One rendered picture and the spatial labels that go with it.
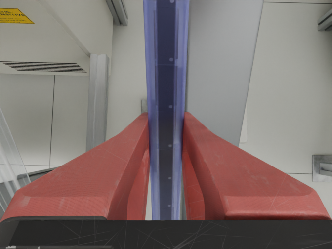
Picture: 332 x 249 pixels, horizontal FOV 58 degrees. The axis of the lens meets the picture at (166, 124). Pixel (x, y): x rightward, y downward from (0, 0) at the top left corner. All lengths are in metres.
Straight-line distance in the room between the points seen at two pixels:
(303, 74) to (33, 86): 0.94
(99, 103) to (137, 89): 0.34
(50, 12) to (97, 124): 0.29
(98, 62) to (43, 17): 0.22
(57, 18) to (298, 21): 0.86
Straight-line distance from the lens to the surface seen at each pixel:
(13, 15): 0.61
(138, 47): 1.10
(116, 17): 1.07
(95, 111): 0.75
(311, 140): 1.15
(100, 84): 0.75
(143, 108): 1.04
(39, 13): 0.58
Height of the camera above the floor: 1.04
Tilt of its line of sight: 86 degrees down
